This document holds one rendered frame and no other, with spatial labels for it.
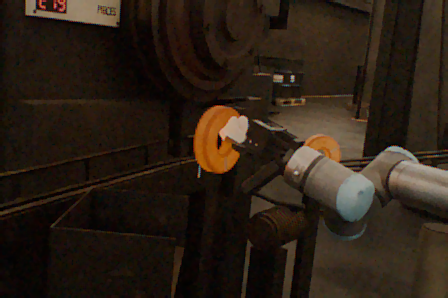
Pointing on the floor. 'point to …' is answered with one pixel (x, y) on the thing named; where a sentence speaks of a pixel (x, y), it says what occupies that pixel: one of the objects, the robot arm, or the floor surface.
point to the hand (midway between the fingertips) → (220, 131)
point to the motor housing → (264, 275)
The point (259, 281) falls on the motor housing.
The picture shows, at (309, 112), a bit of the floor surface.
